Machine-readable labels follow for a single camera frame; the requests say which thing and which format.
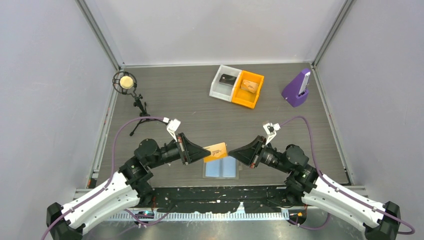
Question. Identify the orange plastic bin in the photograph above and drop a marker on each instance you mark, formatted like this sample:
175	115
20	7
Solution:
245	98

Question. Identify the black card in white bin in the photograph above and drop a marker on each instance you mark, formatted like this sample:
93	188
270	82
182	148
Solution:
227	80

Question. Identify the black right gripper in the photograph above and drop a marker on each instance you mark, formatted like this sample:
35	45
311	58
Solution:
251	154

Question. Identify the beige card holder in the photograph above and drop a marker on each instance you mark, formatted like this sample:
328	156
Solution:
224	168

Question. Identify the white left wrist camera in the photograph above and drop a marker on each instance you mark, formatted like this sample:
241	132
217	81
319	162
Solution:
171	126

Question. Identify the perforated metal rail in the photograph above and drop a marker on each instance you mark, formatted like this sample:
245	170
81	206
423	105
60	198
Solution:
239	215

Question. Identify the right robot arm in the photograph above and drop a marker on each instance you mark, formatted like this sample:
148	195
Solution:
304	185

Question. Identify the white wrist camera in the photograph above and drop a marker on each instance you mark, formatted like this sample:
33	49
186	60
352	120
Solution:
171	126
271	131

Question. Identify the cream round microphone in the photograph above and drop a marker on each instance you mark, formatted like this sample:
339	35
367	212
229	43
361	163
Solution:
126	82

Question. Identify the purple stand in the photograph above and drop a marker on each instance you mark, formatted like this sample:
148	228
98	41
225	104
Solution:
291	92

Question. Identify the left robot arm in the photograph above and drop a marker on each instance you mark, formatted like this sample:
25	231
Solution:
126	188

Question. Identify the white device in stand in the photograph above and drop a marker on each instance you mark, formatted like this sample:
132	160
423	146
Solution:
304	83

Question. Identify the tan card in orange bin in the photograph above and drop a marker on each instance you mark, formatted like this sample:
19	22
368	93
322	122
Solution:
250	86

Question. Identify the white plastic bin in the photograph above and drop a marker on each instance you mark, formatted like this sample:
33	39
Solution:
223	92

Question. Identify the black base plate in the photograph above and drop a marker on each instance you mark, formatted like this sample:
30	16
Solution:
220	199

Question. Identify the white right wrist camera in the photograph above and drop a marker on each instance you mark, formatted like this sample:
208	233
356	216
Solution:
271	131

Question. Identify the orange magnetic stripe credit card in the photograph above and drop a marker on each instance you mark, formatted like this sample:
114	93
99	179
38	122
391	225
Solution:
217	151

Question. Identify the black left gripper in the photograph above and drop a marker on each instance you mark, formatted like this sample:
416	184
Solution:
188	151

